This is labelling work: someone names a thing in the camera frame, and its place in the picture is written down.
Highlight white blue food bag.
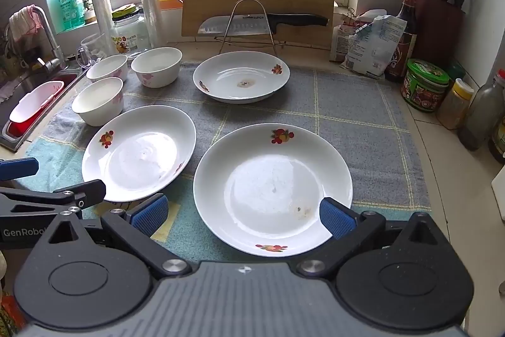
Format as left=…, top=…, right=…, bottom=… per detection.
left=340, top=14, right=408, bottom=79

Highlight white plastic container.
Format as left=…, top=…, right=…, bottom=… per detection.
left=9, top=80, right=64, bottom=123

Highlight yellow lid spice bottle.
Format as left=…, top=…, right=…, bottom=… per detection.
left=436, top=78, right=474, bottom=130

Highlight white plate fruit print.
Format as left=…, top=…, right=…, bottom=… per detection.
left=193, top=123, right=354, bottom=258

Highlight dark red knife block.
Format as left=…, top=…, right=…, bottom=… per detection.
left=414, top=0, right=466, bottom=69

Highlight metal faucet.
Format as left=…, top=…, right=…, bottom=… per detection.
left=32, top=5, right=67, bottom=71

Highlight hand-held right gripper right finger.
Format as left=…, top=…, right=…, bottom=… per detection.
left=296, top=197, right=450, bottom=278

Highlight pink white rag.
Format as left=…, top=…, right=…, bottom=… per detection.
left=9, top=4, right=44, bottom=43

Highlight clear glass mug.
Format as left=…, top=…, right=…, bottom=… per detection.
left=77, top=33, right=109, bottom=69

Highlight red drain basket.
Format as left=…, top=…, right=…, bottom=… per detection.
left=3, top=82, right=66, bottom=152

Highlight green lid sauce jar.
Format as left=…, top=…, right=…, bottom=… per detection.
left=401, top=59, right=450, bottom=112

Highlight white plate brown stain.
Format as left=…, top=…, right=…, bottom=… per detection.
left=193, top=51, right=290, bottom=104

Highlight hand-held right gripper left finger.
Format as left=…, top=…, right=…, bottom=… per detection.
left=47, top=194, right=194, bottom=280

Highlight black-handled kitchen knife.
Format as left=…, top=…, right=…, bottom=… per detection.
left=197, top=14, right=329, bottom=35

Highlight glass jar yellow lid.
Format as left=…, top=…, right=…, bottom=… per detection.
left=111, top=4, right=152, bottom=57

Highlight steel sink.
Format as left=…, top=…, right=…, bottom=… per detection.
left=0, top=61, right=91, bottom=153

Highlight dark glass bottle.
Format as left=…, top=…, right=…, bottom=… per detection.
left=488, top=112, right=505, bottom=164

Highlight white bowls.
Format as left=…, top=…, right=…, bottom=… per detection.
left=81, top=105, right=197, bottom=202

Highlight dark soy sauce bottle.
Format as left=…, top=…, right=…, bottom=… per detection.
left=384, top=0, right=419, bottom=82

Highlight white bowl pink flowers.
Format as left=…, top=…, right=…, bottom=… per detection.
left=86, top=54, right=129, bottom=84
left=131, top=47, right=183, bottom=88
left=72, top=77, right=124, bottom=127

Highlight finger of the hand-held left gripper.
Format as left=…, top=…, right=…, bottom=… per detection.
left=0, top=180, right=107, bottom=220
left=0, top=159, right=39, bottom=180

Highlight grey checked cloth mat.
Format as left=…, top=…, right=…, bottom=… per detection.
left=20, top=63, right=432, bottom=262

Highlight red cap glass bottle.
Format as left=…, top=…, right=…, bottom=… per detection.
left=458, top=69, right=505, bottom=151

